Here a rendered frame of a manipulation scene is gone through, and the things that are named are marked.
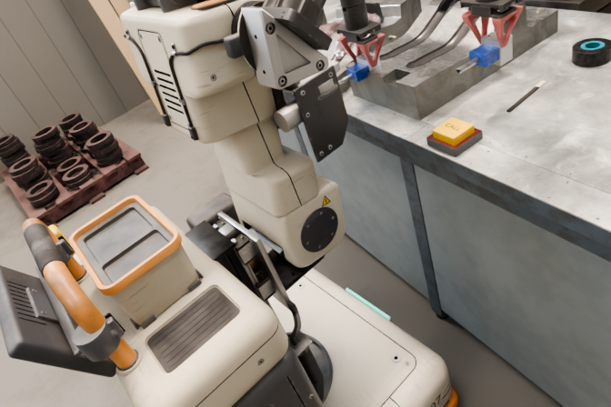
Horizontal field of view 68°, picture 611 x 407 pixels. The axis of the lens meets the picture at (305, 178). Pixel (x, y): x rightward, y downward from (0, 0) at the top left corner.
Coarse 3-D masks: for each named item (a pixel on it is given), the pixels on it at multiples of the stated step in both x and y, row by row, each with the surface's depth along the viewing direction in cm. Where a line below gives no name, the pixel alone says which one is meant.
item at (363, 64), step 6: (372, 54) 116; (360, 60) 116; (366, 60) 113; (378, 60) 115; (354, 66) 116; (360, 66) 115; (366, 66) 114; (348, 72) 116; (354, 72) 113; (360, 72) 114; (366, 72) 115; (342, 78) 115; (348, 78) 114; (354, 78) 115; (360, 78) 114
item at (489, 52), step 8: (488, 40) 94; (496, 40) 93; (480, 48) 95; (488, 48) 94; (496, 48) 93; (504, 48) 93; (472, 56) 95; (480, 56) 93; (488, 56) 92; (496, 56) 94; (504, 56) 94; (512, 56) 96; (472, 64) 93; (480, 64) 94; (488, 64) 93; (496, 64) 96; (456, 72) 93
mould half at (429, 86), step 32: (416, 32) 125; (448, 32) 118; (480, 32) 111; (512, 32) 112; (544, 32) 118; (352, 64) 121; (384, 64) 115; (448, 64) 106; (384, 96) 114; (416, 96) 103; (448, 96) 109
